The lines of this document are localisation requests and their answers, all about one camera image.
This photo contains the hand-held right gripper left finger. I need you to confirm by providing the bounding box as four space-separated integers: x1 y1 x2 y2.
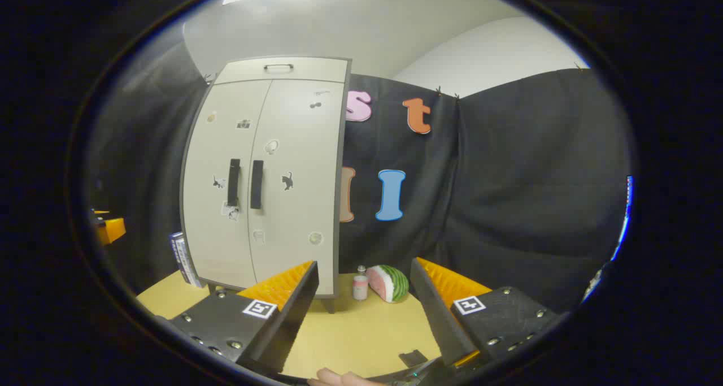
155 261 320 375

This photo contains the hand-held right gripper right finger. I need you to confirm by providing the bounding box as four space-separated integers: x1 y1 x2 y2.
410 257 560 370

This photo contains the black door handle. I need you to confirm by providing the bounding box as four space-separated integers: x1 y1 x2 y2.
227 159 241 207
250 160 264 210

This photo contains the cabinet door with cat sticker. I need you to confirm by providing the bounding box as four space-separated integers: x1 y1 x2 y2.
249 80 345 297

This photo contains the white double-door shoe cabinet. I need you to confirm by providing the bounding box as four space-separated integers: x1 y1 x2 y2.
180 55 352 314

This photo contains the watermelon slice toy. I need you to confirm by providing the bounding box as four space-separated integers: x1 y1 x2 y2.
366 264 410 303

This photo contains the small bottle with pink label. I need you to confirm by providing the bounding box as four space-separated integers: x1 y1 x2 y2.
353 266 369 301

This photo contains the white book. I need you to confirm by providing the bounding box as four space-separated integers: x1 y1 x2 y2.
175 235 205 288

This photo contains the black backdrop cloth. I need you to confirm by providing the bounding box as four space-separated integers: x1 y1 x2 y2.
85 27 633 313

